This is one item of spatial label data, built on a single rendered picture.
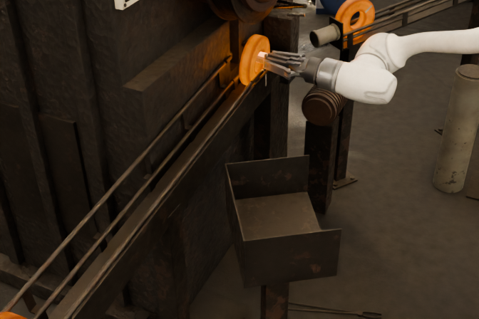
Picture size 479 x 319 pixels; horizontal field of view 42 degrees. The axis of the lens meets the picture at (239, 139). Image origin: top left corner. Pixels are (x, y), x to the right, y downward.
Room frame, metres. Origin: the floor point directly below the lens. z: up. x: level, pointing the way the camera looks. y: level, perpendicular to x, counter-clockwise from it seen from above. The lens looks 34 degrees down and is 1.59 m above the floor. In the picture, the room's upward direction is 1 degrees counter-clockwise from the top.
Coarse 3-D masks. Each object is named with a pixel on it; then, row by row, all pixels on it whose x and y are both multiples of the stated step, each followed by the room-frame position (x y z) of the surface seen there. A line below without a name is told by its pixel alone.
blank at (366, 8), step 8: (352, 0) 2.01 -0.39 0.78; (360, 0) 2.01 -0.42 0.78; (368, 0) 2.02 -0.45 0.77; (344, 8) 1.99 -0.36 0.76; (352, 8) 1.99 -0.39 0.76; (360, 8) 2.01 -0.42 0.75; (368, 8) 2.02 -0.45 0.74; (336, 16) 1.99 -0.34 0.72; (344, 16) 1.98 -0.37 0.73; (360, 16) 2.04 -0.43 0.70; (368, 16) 2.03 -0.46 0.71; (344, 24) 1.98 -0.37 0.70; (360, 24) 2.02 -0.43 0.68; (344, 32) 1.98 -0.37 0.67
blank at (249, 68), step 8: (248, 40) 1.63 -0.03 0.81; (256, 40) 1.63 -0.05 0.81; (264, 40) 1.66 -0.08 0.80; (248, 48) 1.60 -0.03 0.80; (256, 48) 1.61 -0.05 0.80; (264, 48) 1.66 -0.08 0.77; (248, 56) 1.58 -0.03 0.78; (256, 56) 1.61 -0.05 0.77; (240, 64) 1.58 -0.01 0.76; (248, 64) 1.57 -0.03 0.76; (256, 64) 1.66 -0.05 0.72; (240, 72) 1.58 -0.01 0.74; (248, 72) 1.57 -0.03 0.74; (256, 72) 1.62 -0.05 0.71; (240, 80) 1.59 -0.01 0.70; (248, 80) 1.57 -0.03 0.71
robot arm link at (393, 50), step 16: (432, 32) 1.52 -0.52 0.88; (448, 32) 1.45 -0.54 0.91; (464, 32) 1.40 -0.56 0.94; (368, 48) 1.60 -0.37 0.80; (384, 48) 1.58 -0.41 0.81; (400, 48) 1.57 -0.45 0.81; (416, 48) 1.54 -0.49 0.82; (432, 48) 1.48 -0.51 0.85; (448, 48) 1.42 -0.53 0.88; (464, 48) 1.37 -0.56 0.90; (400, 64) 1.57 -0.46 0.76
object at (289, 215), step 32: (256, 160) 1.17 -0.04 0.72; (288, 160) 1.18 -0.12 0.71; (256, 192) 1.17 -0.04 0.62; (288, 192) 1.18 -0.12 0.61; (256, 224) 1.08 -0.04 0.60; (288, 224) 1.08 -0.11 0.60; (256, 256) 0.91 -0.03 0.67; (288, 256) 0.92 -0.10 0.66; (320, 256) 0.93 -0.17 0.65; (288, 288) 1.04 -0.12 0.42
